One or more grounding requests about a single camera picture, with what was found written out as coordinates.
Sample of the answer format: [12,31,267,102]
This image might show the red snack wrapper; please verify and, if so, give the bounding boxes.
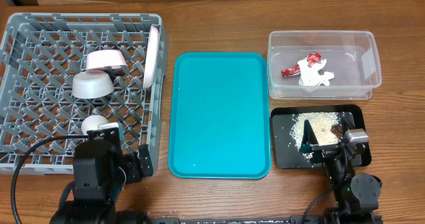
[281,52,321,77]

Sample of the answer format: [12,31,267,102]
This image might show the teal plastic tray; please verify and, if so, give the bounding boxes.
[168,52,272,179]

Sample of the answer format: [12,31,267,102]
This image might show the black plastic tray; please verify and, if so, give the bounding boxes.
[270,104,365,169]

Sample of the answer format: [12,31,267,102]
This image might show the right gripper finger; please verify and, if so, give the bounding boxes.
[341,115,354,140]
[299,120,319,151]

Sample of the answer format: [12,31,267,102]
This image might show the clear plastic bin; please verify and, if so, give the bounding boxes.
[267,31,382,100]

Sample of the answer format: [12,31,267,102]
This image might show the small pink plate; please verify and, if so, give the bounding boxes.
[86,49,127,70]

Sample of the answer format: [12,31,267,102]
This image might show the brown food scrap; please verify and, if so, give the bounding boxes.
[331,125,343,140]

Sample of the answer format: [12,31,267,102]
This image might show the large white plate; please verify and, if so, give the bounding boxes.
[143,25,160,89]

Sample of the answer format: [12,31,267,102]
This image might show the grey bowl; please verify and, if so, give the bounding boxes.
[72,70,114,99]

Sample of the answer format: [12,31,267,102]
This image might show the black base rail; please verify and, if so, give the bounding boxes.
[149,215,331,224]

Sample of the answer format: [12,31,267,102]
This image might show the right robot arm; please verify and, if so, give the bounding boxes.
[299,119,383,224]

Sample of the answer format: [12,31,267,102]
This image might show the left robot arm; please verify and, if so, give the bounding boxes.
[50,139,153,224]

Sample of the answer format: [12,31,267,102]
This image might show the grey plastic dish rack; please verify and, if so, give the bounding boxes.
[1,13,169,175]

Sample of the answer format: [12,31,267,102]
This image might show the white cup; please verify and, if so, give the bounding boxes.
[80,115,108,135]

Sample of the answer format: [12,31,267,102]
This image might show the white rice pile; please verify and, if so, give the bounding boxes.
[275,112,353,169]

